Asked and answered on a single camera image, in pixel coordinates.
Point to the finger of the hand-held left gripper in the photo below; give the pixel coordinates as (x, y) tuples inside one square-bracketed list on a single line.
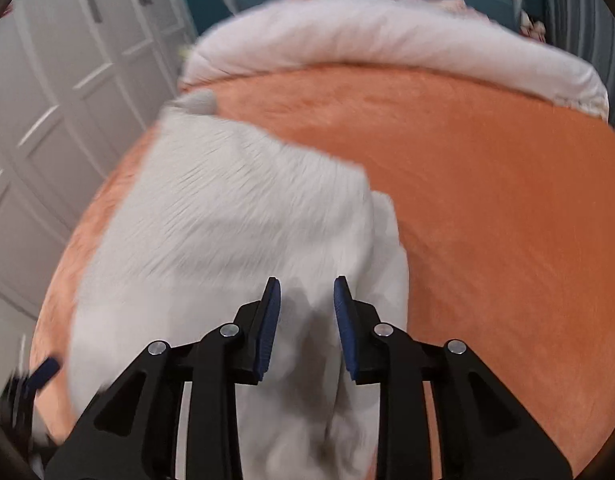
[(42, 374)]

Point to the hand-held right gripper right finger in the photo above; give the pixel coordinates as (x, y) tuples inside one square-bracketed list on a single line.
[(346, 335)]

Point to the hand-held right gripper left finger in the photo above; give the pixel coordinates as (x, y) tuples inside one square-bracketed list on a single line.
[(267, 335)]

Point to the light grey padded jacket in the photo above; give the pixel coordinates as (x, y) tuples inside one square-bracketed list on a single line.
[(227, 220)]

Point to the orange plush bed blanket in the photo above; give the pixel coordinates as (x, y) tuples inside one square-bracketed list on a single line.
[(487, 210)]

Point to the white panelled wardrobe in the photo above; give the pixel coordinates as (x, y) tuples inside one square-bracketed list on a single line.
[(62, 110)]

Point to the white duvet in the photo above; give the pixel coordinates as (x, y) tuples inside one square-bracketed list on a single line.
[(377, 35)]

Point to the patterned pillow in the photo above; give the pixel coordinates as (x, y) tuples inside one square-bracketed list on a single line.
[(533, 27)]

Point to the striped grey curtain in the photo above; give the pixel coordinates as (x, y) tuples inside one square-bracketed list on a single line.
[(587, 25)]

